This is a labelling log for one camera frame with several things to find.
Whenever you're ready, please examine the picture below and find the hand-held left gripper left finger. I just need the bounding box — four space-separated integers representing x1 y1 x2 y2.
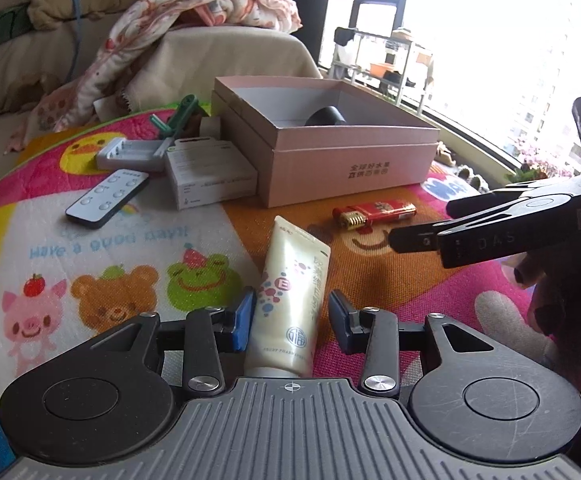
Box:
90 290 258 397

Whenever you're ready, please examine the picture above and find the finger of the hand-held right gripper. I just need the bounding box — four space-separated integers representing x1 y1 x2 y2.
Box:
389 200 578 268
445 175 581 218

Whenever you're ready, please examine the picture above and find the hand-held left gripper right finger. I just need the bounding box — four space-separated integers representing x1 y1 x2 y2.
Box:
327 289 493 397

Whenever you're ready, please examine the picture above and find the cream lotion tube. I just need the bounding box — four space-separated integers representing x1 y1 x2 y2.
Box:
243 216 332 378

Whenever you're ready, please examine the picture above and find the red lighter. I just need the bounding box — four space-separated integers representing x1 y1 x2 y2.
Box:
331 201 417 230

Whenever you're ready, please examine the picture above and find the white small carton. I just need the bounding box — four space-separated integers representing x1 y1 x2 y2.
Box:
165 136 259 211

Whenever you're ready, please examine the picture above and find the pink cardboard box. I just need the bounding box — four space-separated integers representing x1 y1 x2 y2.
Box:
212 76 441 208

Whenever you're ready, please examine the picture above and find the white battery charger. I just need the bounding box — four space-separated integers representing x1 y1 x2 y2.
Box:
95 136 167 173

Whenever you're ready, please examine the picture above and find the green plastic tool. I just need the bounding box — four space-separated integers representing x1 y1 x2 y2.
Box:
151 95 204 157

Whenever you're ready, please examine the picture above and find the person's right hand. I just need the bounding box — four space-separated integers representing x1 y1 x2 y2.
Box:
513 252 571 361

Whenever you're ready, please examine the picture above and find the potted plant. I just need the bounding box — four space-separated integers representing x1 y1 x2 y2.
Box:
505 152 553 183

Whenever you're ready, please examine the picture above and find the colourful cartoon mat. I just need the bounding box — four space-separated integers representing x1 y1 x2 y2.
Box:
0 106 571 480

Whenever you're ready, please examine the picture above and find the white remote control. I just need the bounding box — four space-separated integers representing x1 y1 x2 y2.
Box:
65 169 150 230

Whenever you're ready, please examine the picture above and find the metal balcony rack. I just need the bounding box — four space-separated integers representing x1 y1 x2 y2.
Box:
333 25 437 112

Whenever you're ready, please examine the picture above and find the black round object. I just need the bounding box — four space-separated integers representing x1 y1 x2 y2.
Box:
304 106 347 127

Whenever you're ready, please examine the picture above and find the beige cloth cover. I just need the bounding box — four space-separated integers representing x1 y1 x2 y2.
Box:
125 27 324 117

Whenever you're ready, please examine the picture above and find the floral pink blanket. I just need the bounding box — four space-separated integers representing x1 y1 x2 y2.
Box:
5 0 302 157

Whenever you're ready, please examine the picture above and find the beige pillow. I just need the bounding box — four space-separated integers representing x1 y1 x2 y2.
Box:
28 0 164 35

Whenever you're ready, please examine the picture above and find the blue cord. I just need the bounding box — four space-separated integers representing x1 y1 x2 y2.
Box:
63 0 84 88

